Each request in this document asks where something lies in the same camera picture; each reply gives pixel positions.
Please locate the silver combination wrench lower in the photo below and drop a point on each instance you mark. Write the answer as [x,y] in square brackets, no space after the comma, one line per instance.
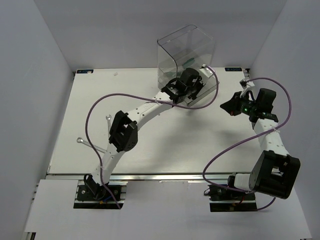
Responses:
[80,140]

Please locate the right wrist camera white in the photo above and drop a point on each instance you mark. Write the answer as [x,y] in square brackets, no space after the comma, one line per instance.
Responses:
[247,86]

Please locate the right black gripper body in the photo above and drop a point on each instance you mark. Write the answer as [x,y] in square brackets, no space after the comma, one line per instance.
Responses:
[248,106]

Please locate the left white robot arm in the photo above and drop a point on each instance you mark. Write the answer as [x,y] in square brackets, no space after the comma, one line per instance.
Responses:
[123,133]

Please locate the clear acrylic drawer cabinet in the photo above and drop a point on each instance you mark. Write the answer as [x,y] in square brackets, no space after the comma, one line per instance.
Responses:
[174,49]

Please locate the blue table label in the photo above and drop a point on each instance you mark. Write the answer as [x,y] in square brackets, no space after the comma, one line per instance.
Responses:
[233,69]
[84,71]

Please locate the left blue table label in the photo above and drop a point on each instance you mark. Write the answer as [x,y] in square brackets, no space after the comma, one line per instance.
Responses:
[84,71]

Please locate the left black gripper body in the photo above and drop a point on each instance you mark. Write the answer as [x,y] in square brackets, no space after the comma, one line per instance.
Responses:
[193,91]

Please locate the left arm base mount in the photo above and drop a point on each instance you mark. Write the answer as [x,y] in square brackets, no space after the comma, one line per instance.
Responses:
[92,195]

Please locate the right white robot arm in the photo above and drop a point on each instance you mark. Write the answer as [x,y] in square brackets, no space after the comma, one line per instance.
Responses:
[276,170]

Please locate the right blue table label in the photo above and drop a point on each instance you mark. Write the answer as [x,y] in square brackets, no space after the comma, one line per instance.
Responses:
[233,69]

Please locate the aluminium table front rail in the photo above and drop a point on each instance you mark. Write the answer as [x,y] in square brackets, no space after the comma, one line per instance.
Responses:
[146,177]

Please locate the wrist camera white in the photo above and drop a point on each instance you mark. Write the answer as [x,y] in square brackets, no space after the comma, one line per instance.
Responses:
[206,75]
[247,86]

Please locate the silver combination wrench upright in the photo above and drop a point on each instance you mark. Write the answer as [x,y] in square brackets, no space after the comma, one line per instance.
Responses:
[108,119]

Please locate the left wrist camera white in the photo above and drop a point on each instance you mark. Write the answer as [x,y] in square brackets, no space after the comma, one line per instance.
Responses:
[206,75]

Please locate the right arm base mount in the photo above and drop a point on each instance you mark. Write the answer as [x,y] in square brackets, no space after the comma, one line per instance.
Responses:
[226,200]

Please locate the large green screwdriver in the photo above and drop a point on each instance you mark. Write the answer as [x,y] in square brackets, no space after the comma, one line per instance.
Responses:
[190,61]

